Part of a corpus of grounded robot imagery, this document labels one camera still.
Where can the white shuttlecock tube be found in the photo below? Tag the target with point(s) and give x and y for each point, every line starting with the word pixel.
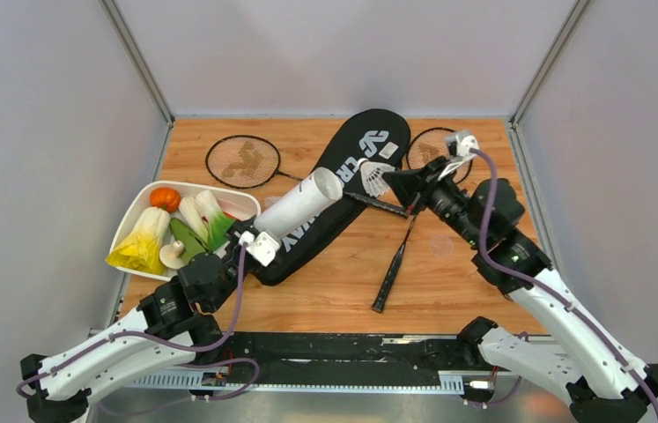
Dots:
pixel 321 189

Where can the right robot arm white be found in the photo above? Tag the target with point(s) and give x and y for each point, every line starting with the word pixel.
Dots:
pixel 595 376

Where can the shuttlecock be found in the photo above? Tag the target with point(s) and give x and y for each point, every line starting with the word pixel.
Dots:
pixel 371 176
pixel 270 201

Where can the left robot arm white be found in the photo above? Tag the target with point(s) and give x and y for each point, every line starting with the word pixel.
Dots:
pixel 173 326

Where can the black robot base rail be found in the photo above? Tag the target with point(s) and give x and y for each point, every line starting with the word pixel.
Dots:
pixel 344 359

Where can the white mushroom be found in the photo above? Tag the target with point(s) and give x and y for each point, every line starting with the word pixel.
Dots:
pixel 170 255

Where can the shuttlecock beside tray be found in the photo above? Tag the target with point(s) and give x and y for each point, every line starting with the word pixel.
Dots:
pixel 270 201

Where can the badminton racket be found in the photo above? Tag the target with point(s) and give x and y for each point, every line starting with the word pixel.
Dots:
pixel 426 146
pixel 244 162

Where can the white bok choy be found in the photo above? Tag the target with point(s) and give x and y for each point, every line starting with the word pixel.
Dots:
pixel 194 218

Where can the black racket bag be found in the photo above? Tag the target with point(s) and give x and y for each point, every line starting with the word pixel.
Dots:
pixel 375 134

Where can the green bok choy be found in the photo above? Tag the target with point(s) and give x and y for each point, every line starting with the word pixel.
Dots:
pixel 217 221

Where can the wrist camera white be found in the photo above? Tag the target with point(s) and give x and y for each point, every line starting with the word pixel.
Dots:
pixel 263 247
pixel 460 145

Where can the white plastic tray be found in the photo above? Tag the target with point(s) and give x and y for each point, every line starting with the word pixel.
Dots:
pixel 237 204

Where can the small orange pumpkin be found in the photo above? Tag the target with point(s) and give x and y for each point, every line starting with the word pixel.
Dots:
pixel 165 198

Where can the yellow napa cabbage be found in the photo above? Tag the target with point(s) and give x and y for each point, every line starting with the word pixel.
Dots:
pixel 139 250

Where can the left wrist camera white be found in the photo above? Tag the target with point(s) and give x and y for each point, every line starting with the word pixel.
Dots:
pixel 263 247

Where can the left badminton racket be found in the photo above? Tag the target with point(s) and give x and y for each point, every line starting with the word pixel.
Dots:
pixel 244 162

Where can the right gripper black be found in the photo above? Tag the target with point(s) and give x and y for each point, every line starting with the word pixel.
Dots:
pixel 414 187

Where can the right badminton racket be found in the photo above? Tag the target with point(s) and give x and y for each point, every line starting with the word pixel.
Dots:
pixel 426 146

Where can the clear plastic tube lid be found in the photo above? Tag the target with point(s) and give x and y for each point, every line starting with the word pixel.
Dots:
pixel 441 245

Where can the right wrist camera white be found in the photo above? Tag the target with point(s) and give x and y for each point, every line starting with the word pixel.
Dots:
pixel 460 145

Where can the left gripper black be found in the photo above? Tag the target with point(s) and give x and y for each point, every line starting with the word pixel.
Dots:
pixel 234 232

